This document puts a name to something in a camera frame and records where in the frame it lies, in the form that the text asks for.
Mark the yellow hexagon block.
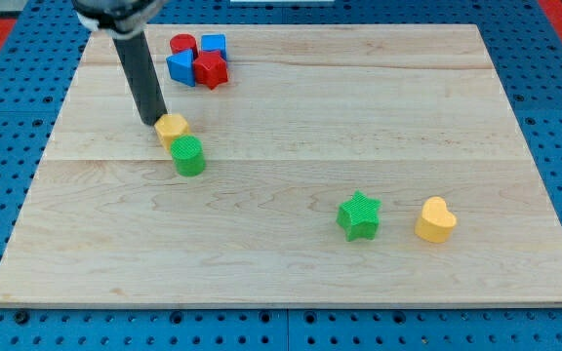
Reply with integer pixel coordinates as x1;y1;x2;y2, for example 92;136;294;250
154;114;190;151

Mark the red cylinder block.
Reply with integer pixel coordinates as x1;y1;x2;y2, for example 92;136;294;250
169;33;198;59

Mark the yellow heart block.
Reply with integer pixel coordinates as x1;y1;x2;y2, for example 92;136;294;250
414;196;458;244

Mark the green cylinder block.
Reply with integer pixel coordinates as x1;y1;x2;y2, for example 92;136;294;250
170;135;206;176

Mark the green star block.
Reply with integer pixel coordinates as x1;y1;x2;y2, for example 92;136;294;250
336;190;381;242

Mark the wooden board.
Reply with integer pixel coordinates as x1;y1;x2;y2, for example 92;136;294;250
0;24;562;309

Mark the blue triangle block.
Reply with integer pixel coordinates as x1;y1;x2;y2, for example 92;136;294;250
166;49;196;87

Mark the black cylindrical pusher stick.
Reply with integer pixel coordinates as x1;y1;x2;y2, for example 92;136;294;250
113;31;167;127

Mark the red star block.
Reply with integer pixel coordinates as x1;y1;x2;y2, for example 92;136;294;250
192;51;228;90

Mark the blue cube block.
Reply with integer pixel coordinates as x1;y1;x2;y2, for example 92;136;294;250
200;33;227;60

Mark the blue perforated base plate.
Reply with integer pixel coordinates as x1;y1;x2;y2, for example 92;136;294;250
0;0;562;350

